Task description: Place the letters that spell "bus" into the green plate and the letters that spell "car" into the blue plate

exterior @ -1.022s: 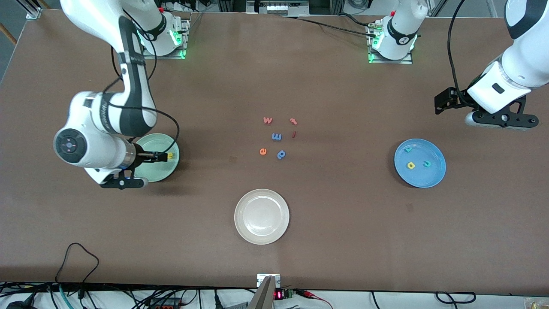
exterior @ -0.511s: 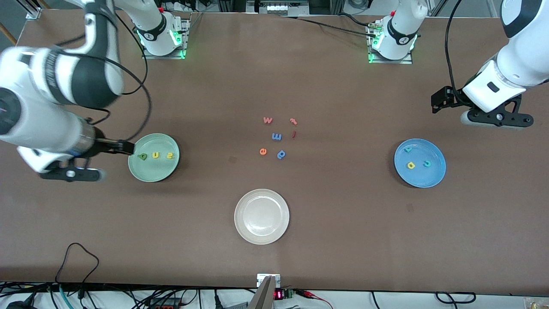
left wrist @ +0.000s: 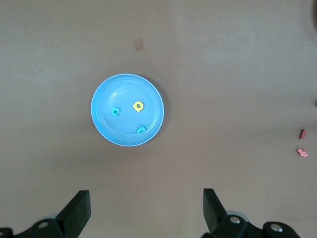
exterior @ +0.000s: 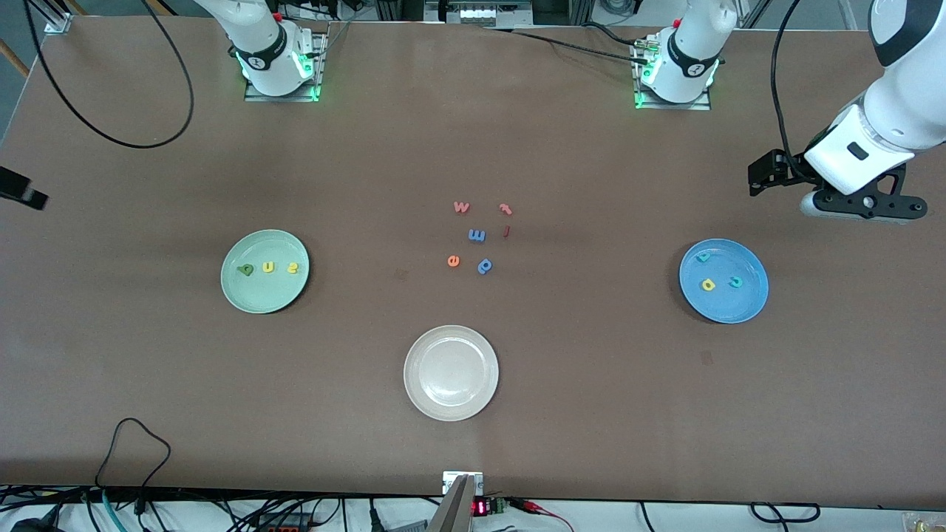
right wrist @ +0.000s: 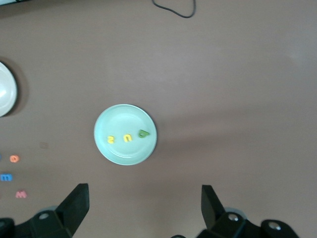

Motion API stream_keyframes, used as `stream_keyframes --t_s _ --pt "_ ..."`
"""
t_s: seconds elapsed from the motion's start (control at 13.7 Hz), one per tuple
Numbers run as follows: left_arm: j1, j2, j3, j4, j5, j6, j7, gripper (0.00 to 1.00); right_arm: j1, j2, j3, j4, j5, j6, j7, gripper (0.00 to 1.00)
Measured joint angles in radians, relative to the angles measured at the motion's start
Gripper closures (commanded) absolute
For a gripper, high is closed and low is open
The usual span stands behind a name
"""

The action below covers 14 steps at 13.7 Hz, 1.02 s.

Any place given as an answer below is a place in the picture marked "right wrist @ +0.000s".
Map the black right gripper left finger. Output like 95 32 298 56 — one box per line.
0 183 90 238

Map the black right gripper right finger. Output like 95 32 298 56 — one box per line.
195 184 302 238

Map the green plate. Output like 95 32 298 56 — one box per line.
93 104 158 166

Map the white plate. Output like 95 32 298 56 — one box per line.
0 61 19 118

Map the thin black cable loop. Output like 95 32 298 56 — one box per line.
151 0 197 19

